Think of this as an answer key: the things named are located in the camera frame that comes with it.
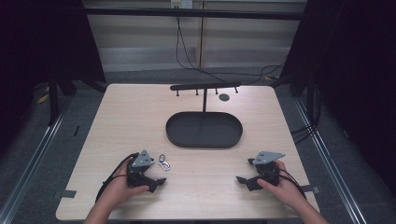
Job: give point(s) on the black key rack with tray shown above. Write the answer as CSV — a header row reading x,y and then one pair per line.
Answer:
x,y
204,130

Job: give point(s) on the black stand leg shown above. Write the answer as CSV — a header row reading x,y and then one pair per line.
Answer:
x,y
53,96

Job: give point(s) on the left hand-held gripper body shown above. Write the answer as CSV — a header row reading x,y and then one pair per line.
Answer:
x,y
138,174

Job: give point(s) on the black horizontal metal bar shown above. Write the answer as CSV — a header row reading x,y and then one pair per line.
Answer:
x,y
193,13

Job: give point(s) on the person's left hand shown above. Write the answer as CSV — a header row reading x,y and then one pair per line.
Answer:
x,y
120,189

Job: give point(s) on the yellow floor tape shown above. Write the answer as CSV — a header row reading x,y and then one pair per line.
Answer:
x,y
42,99

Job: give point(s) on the grey tape strip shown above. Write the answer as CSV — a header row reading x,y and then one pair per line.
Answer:
x,y
64,194
310,189

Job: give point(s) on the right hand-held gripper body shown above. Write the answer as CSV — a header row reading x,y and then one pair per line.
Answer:
x,y
267,169

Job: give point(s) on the metal floor rail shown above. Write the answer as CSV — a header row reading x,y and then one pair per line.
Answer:
x,y
28,168
330,168

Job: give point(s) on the black round table grommet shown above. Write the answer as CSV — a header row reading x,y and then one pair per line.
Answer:
x,y
224,97

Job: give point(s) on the person's right hand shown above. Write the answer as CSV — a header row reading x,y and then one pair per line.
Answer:
x,y
283,191

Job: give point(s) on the dark curtain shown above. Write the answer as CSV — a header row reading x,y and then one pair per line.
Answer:
x,y
351,62
46,43

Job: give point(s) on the white wall socket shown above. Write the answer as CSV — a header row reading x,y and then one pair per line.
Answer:
x,y
181,3

